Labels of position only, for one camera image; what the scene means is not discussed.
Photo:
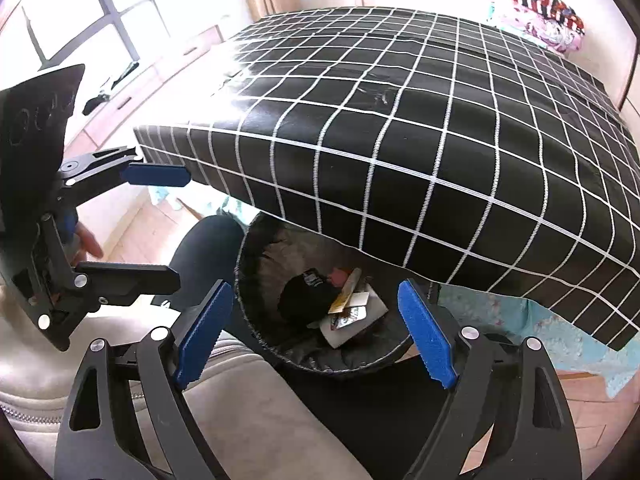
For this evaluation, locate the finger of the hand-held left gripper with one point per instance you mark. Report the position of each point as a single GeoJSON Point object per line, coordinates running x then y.
{"type": "Point", "coordinates": [130, 277]}
{"type": "Point", "coordinates": [155, 175]}

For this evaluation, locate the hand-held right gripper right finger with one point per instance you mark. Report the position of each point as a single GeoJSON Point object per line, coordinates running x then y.
{"type": "Point", "coordinates": [425, 335]}

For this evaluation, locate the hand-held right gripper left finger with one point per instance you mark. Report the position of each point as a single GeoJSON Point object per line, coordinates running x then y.
{"type": "Point", "coordinates": [200, 332]}

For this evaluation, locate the orange and white wrapper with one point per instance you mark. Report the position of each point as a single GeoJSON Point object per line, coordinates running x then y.
{"type": "Point", "coordinates": [347, 290]}

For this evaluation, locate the pink brown small item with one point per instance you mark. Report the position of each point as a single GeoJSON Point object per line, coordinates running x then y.
{"type": "Point", "coordinates": [336, 276]}

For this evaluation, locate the black-lined trash bin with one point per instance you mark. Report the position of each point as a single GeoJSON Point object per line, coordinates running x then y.
{"type": "Point", "coordinates": [310, 357]}

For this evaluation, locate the person's left hand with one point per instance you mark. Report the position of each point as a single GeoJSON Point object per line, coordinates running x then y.
{"type": "Point", "coordinates": [90, 242]}

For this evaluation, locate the person's dark trouser leg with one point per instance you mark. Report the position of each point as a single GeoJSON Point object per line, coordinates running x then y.
{"type": "Point", "coordinates": [200, 250]}

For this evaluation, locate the person's white jacket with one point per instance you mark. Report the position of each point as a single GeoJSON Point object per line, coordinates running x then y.
{"type": "Point", "coordinates": [250, 410]}

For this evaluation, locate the pink wooden window cabinet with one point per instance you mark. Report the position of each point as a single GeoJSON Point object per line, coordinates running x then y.
{"type": "Point", "coordinates": [165, 80]}

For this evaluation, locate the dark items on cabinet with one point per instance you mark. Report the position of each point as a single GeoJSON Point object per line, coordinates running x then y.
{"type": "Point", "coordinates": [120, 77]}

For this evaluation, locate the blue patterned sheet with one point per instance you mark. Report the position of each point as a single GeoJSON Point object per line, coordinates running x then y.
{"type": "Point", "coordinates": [550, 335]}

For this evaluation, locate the window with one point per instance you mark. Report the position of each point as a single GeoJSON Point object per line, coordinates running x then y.
{"type": "Point", "coordinates": [75, 5]}

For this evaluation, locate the black checkered bed cover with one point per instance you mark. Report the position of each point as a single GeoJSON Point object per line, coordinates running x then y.
{"type": "Point", "coordinates": [400, 135]}

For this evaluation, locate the striped patterned pillow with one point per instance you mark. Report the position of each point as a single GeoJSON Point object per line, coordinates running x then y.
{"type": "Point", "coordinates": [540, 15]}

